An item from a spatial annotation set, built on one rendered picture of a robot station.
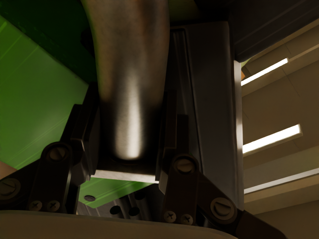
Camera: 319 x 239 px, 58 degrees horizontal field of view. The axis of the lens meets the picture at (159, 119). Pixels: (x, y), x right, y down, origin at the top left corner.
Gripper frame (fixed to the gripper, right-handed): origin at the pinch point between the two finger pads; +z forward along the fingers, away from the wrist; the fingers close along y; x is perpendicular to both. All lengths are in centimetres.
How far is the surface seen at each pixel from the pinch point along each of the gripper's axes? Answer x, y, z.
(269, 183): -235, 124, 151
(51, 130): -3.7, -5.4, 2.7
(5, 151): -6.7, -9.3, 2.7
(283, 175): -223, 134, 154
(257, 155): -426, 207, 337
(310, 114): -356, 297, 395
